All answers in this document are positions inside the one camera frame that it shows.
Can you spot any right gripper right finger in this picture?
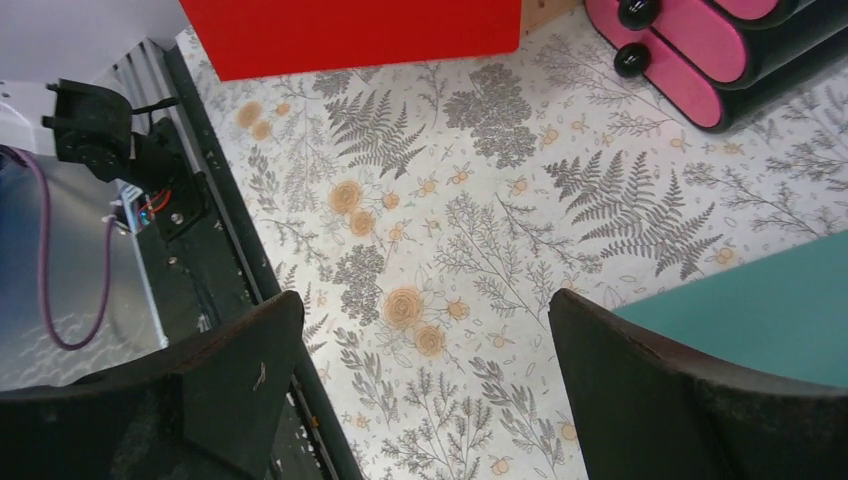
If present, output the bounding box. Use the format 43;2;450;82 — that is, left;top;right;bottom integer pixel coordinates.
549;289;847;479

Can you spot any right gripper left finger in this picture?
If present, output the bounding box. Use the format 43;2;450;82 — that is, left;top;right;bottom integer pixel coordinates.
1;291;304;479

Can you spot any teal folder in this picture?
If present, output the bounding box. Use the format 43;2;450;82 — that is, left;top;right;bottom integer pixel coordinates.
615;233;847;387

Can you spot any pink bottom drawer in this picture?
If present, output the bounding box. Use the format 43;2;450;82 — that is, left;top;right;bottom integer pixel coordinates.
585;0;731;132

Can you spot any pink drawer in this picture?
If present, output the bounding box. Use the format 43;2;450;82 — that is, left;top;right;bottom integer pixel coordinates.
617;0;748;83
585;0;731;132
713;0;781;21

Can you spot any red folder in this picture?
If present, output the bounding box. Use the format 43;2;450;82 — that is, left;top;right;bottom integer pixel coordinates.
181;0;522;81

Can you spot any black drawer cabinet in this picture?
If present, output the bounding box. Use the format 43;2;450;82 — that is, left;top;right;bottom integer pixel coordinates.
703;1;847;95

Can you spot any pink top drawer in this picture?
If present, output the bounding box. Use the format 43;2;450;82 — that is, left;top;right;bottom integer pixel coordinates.
713;0;781;21

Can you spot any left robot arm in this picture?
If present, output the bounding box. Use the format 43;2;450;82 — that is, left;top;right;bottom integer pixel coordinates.
1;79;184;192

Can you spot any floral table mat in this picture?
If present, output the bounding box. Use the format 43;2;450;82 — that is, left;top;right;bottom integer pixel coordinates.
177;8;847;479

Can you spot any peach plastic file organizer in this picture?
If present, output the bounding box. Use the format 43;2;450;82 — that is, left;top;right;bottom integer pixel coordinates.
521;0;583;35

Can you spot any black mounting rail base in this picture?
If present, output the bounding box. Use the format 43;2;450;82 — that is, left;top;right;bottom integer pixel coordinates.
113;40;361;479

